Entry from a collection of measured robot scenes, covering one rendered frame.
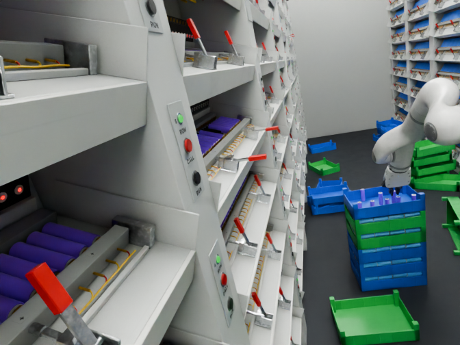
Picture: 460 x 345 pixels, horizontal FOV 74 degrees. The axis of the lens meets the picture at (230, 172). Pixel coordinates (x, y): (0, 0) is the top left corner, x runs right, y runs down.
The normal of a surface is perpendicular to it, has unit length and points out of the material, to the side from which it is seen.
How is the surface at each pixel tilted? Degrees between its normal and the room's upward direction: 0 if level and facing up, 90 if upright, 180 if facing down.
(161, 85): 90
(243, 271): 20
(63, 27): 90
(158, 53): 90
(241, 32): 90
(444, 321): 0
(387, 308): 0
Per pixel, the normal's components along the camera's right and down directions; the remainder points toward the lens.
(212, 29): -0.23, 0.35
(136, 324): 0.13, -0.92
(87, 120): 0.96, 0.21
